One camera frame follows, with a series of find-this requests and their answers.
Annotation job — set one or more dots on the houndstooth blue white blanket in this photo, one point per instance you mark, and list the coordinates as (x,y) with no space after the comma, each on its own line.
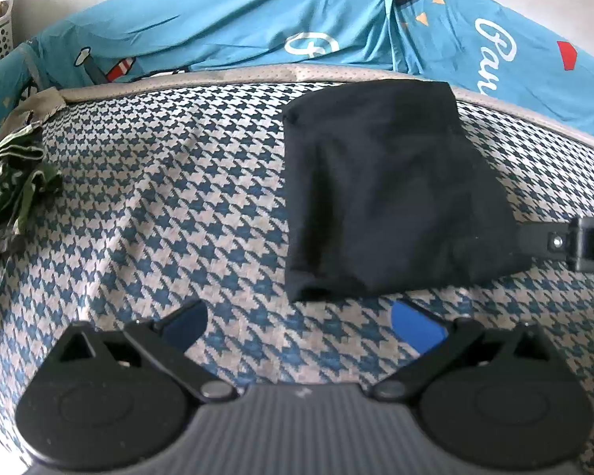
(177,190)

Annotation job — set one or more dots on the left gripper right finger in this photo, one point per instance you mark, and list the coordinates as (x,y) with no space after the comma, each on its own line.
(439,343)

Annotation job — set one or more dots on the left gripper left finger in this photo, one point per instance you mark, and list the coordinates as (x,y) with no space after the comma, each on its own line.
(163,345)

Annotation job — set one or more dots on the blue cartoon print bedsheet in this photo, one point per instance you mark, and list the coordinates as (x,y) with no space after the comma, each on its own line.
(477,45)

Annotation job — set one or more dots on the black t-shirt white stripes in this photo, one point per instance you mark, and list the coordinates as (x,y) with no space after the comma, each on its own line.
(385,194)

